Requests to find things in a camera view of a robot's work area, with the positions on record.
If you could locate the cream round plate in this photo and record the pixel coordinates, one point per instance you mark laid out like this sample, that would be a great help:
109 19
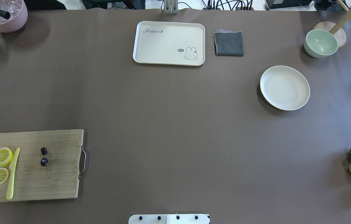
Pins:
284 88

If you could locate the cream rabbit tray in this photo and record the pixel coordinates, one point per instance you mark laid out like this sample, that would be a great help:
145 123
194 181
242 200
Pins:
169 43

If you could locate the grey folded cloth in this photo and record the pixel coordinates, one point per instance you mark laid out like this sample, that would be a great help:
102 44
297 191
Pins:
229 43

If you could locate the wooden cutting board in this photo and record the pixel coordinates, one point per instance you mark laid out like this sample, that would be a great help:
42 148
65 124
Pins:
59 179

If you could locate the green bowl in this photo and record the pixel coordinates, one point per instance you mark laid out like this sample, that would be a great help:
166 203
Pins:
320 43

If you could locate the upper lemon slice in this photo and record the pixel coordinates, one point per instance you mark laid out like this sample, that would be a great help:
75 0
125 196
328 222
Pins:
5 156

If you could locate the wooden stand with base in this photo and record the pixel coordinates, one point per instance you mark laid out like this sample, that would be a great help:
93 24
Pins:
336 29

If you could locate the yellow plastic knife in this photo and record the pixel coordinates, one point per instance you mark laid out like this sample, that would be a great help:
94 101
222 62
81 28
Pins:
12 166

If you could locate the pink ice bowl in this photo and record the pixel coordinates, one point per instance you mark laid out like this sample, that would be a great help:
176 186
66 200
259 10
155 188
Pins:
18 15

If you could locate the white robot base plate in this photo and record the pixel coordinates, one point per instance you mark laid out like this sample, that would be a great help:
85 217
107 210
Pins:
169 219

